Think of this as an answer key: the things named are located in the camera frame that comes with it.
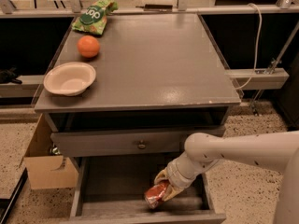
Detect brown cardboard box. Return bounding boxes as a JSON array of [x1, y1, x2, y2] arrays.
[[23, 115, 78, 189]]

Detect grey top drawer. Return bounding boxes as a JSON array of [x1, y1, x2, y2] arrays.
[[50, 126, 225, 157]]

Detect green chip bag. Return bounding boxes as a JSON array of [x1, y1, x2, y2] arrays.
[[72, 0, 118, 35]]

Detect red coke can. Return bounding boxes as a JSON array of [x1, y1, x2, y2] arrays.
[[144, 180, 169, 209]]

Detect orange fruit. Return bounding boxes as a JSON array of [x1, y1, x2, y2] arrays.
[[77, 35, 100, 58]]

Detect round metal drawer knob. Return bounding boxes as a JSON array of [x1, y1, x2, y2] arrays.
[[137, 140, 147, 149]]

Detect open grey middle drawer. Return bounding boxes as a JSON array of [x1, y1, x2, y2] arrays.
[[60, 153, 226, 224]]

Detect grey wooden drawer cabinet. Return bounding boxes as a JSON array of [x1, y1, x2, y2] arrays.
[[33, 12, 243, 224]]

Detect white paper bowl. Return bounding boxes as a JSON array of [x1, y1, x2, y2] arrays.
[[43, 62, 96, 96]]

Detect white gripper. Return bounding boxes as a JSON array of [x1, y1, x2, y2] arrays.
[[154, 158, 196, 202]]

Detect black object at left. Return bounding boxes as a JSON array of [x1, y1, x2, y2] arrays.
[[0, 67, 22, 84]]

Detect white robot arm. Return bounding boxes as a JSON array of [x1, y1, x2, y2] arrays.
[[155, 131, 299, 224]]

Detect metal clamp bracket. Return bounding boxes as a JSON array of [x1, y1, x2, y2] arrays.
[[264, 59, 281, 75]]

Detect white cable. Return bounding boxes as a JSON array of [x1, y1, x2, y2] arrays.
[[235, 2, 263, 91]]

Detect black tool on ledge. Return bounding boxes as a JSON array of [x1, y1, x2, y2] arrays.
[[136, 4, 173, 12]]

